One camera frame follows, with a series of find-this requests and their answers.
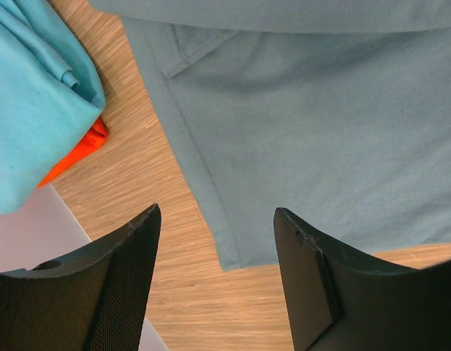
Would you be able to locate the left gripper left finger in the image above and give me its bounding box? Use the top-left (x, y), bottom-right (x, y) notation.
top-left (0, 204), bottom-right (162, 350)

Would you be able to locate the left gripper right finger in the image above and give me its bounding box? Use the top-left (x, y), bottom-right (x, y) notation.
top-left (273, 208), bottom-right (451, 350)

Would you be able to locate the grey blue t shirt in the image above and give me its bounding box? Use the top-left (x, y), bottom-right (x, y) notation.
top-left (92, 1), bottom-right (451, 271)

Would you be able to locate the folded orange t shirt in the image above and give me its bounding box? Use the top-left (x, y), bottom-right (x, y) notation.
top-left (37, 117), bottom-right (109, 188)

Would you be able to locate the folded turquoise t shirt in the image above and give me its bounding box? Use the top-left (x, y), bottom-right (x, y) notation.
top-left (0, 1), bottom-right (106, 214)

